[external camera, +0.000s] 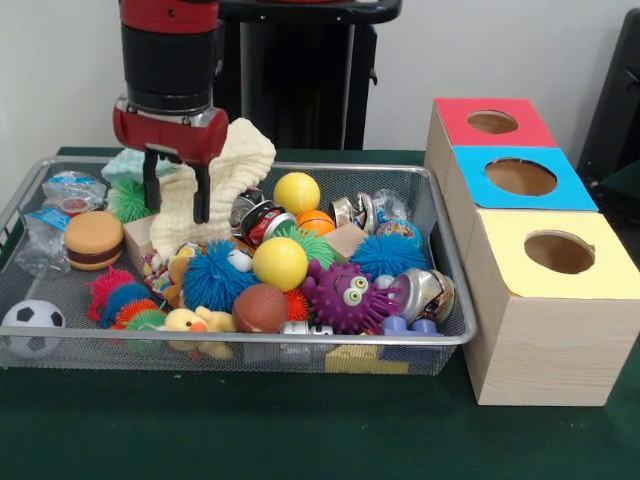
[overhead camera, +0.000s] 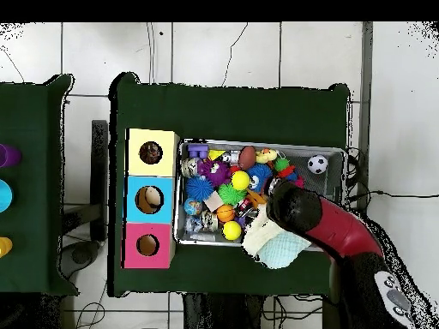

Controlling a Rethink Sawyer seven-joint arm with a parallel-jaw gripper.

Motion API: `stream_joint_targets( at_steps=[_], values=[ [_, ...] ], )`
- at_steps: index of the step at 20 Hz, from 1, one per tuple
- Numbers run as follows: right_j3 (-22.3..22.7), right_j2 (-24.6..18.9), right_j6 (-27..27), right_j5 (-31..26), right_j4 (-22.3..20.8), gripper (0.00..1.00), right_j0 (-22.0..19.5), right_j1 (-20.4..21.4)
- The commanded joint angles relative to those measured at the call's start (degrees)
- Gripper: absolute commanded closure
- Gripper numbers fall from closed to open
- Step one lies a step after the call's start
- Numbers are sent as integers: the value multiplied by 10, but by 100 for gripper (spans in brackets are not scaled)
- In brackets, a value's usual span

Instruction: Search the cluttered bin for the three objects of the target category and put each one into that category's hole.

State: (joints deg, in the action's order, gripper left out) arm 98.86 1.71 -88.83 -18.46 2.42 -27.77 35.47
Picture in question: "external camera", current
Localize blue spiky rubber ball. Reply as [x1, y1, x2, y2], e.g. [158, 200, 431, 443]
[351, 233, 427, 282]
[183, 239, 256, 312]

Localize brown toy football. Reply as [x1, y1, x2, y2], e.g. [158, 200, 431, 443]
[231, 283, 290, 334]

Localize toy hamburger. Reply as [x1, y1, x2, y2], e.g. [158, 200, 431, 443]
[63, 210, 125, 271]

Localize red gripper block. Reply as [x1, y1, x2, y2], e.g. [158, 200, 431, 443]
[112, 97, 230, 225]

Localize shallow mesh bin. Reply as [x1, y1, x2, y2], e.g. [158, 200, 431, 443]
[0, 155, 479, 377]

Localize multicolour spiky caterpillar toy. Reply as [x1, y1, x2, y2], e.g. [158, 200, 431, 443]
[85, 266, 169, 332]

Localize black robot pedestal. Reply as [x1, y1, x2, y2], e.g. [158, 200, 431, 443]
[214, 0, 404, 150]

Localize purple spiky monster toy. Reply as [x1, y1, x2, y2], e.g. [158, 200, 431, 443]
[302, 259, 404, 335]

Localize mint green cloth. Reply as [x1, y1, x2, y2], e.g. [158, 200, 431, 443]
[101, 148, 179, 182]

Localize yellow smiley ball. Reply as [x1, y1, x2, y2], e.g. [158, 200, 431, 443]
[252, 236, 310, 293]

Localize dark green side-table cloth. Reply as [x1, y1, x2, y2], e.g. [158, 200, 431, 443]
[599, 164, 640, 211]

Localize black stand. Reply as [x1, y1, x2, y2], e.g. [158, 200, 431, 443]
[577, 7, 640, 189]

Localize plain wooden cube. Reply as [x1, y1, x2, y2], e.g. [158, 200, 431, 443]
[122, 214, 160, 257]

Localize plain yellow ball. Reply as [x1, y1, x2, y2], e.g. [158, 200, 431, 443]
[273, 172, 322, 216]

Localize dark green table cloth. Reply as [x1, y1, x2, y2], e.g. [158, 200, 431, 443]
[0, 145, 640, 480]

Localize wooden box with three holes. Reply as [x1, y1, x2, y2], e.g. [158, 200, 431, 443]
[423, 97, 640, 407]

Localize black and white soccer ball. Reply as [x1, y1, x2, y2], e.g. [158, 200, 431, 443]
[2, 298, 67, 359]

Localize cream waffle cloth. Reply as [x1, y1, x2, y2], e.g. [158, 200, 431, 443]
[149, 117, 277, 259]

